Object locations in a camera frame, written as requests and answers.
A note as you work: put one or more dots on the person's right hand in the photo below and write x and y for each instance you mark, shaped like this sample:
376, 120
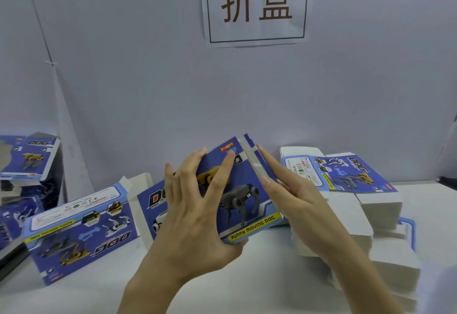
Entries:
307, 207

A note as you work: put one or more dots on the person's left hand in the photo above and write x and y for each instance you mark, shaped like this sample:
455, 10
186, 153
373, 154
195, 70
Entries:
185, 235

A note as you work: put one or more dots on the blue dog-print cardboard box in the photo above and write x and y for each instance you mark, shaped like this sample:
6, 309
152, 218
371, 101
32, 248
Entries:
78, 242
246, 196

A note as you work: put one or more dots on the stack of boxes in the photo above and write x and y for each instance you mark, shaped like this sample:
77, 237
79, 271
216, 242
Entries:
385, 246

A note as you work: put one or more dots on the pile of blue boxes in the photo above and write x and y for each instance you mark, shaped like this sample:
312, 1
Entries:
28, 157

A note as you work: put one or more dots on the person's left forearm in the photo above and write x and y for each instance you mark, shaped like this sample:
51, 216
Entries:
150, 299

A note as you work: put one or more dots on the person's right forearm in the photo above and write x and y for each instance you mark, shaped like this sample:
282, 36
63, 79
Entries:
364, 285

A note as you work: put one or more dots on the black object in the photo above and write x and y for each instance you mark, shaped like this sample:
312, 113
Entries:
449, 181

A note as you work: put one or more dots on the white paper wall sign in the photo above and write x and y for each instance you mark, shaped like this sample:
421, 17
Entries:
255, 33

